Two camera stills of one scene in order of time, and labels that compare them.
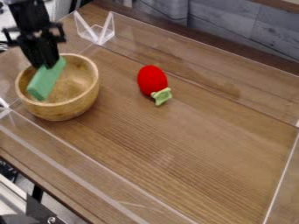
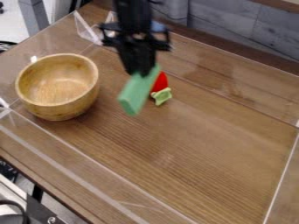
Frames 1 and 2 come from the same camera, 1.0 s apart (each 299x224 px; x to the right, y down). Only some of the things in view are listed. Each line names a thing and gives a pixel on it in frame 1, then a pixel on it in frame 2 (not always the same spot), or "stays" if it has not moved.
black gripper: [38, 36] -> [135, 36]
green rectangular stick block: [46, 79] -> [135, 92]
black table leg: [38, 192] stays
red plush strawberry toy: [154, 83] stays
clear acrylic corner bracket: [97, 34] stays
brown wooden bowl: [71, 94] stays
